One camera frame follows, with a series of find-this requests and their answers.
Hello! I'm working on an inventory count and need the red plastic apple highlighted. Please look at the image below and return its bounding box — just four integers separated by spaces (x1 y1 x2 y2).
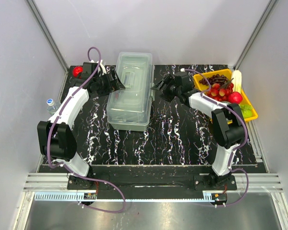
72 66 83 78

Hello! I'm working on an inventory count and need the black marble pattern mat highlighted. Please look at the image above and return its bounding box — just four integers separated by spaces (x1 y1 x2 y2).
38 64 259 166

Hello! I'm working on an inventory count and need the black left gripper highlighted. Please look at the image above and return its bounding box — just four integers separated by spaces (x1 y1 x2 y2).
95 70 125 98

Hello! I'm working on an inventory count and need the green pepper toy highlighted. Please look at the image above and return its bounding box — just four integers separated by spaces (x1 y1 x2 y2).
239 104 253 119

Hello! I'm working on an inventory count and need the translucent green tool box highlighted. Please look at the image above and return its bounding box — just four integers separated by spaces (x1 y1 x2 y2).
106 52 154 132

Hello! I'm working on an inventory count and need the clear water bottle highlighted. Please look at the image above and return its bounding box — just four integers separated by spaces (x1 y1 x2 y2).
47 99 60 115

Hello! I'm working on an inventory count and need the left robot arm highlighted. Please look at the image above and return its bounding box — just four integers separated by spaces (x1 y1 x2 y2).
37 61 125 189

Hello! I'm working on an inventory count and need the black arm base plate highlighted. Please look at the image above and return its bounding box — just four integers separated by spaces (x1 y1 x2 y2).
67 173 237 201

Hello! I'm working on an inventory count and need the aluminium frame post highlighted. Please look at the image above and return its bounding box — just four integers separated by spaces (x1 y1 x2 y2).
232 0 279 70
25 0 69 72

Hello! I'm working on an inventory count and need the yellow plastic fruit tray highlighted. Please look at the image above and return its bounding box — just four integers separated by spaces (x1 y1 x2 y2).
193 69 258 122

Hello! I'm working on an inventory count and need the white corn cob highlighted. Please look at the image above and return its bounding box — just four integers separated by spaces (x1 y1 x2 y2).
231 70 242 93

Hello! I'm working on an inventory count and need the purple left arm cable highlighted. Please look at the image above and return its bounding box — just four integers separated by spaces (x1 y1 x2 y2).
48 46 127 213

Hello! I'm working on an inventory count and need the aluminium frame post right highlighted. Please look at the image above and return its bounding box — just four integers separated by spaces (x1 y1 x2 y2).
232 0 279 70

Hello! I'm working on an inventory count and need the dark purple grape bunch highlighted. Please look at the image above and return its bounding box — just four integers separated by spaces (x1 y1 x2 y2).
206 74 228 86

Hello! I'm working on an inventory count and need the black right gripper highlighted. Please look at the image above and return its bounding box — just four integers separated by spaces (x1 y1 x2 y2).
151 74 181 104

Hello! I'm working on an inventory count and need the aluminium frame post left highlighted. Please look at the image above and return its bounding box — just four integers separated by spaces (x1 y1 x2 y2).
25 0 69 72

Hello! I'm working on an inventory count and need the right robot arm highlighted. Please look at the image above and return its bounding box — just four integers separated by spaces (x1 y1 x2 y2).
152 71 248 190

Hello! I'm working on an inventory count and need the aluminium front rail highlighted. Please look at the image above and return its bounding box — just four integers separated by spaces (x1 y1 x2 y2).
24 173 283 202

